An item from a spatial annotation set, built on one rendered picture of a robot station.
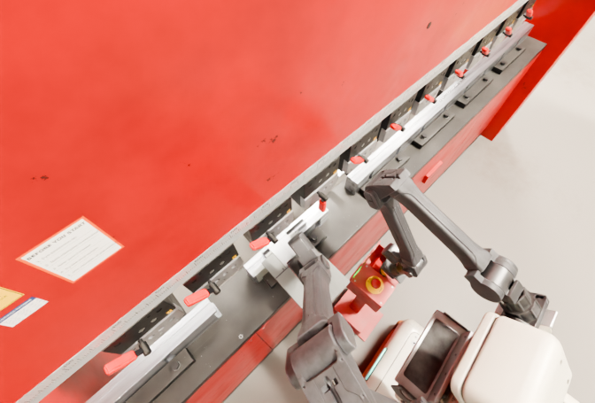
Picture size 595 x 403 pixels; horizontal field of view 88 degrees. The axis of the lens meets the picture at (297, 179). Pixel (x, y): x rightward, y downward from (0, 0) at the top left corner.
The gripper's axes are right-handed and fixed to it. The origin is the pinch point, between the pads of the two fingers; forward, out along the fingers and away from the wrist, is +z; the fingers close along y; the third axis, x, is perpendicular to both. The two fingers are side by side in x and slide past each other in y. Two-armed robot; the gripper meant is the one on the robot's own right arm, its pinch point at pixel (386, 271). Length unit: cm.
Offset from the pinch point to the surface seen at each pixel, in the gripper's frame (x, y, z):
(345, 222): -0.7, 26.8, -6.5
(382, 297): 11.2, -3.7, -5.1
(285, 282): 36, 30, -19
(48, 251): 64, 59, -83
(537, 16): -186, 24, -18
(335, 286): 26.0, 16.5, -22.5
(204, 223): 46, 52, -65
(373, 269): 4.6, 5.2, -2.6
